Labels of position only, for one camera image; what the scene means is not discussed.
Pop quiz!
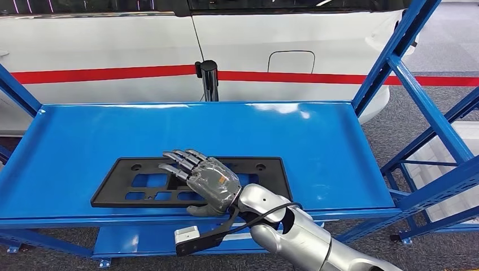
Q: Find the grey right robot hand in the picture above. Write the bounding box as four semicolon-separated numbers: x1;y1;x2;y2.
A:
158;148;243;218

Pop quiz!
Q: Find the black camera cable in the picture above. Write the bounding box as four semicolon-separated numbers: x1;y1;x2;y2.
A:
224;202;303;234

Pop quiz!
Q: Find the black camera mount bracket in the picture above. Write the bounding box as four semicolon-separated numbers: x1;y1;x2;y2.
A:
175;207;240;257

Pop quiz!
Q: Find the black stanchion post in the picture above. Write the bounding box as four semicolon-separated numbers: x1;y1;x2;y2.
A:
194;59;220;102

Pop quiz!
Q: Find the white car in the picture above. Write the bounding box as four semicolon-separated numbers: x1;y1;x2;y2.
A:
0;0;418;137

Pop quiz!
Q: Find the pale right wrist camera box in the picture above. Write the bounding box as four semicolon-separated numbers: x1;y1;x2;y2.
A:
173;225;201;246

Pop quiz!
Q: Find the black plastic car part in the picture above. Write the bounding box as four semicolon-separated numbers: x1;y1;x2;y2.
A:
90;156;293;209

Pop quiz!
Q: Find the white plastic crate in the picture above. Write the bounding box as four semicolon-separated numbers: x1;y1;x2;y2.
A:
423;179;479;223
406;121;479;180

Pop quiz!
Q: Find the red barrier belt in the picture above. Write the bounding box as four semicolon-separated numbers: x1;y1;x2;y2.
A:
10;64;479;88

